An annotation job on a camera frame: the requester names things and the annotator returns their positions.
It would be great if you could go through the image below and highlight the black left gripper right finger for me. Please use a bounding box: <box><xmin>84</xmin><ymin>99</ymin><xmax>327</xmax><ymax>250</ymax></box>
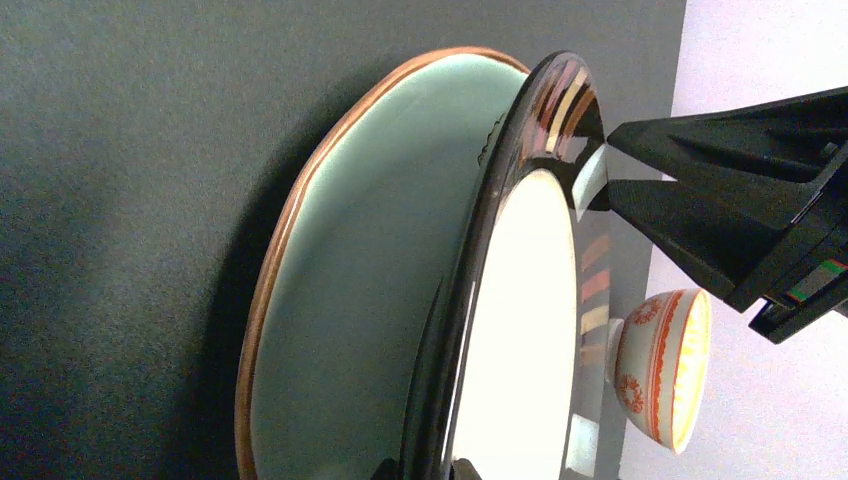
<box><xmin>451</xmin><ymin>458</ymin><xmax>481</xmax><ymax>480</ymax></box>

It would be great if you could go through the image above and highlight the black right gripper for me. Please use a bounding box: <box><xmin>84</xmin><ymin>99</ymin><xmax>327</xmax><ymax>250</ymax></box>
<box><xmin>607</xmin><ymin>87</ymin><xmax>847</xmax><ymax>344</ymax></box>

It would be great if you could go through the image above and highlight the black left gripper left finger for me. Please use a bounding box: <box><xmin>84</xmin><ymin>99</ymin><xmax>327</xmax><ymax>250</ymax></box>
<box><xmin>370</xmin><ymin>458</ymin><xmax>398</xmax><ymax>480</ymax></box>

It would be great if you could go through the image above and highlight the dark striped plate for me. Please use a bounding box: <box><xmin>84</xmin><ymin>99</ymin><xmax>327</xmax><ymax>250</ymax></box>
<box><xmin>398</xmin><ymin>51</ymin><xmax>611</xmax><ymax>479</ymax></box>

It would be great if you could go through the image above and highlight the green flower plate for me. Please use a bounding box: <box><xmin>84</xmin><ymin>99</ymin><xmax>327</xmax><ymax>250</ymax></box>
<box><xmin>234</xmin><ymin>46</ymin><xmax>528</xmax><ymax>479</ymax></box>

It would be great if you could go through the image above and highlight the orange floral bowl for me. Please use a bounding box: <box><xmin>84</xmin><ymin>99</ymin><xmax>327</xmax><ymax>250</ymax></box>
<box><xmin>607</xmin><ymin>288</ymin><xmax>712</xmax><ymax>455</ymax></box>

